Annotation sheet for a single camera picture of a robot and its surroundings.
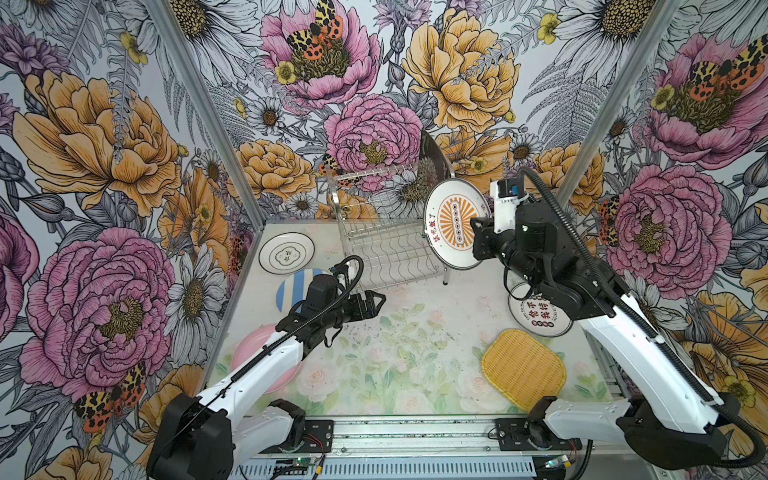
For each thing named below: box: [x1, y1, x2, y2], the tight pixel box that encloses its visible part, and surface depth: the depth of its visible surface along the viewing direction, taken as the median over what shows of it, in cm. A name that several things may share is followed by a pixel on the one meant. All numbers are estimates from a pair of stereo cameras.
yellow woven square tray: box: [480, 329, 566, 412], surface depth 86 cm
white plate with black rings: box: [258, 232, 316, 275], surface depth 114 cm
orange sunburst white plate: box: [422, 178, 492, 270], surface depth 69 cm
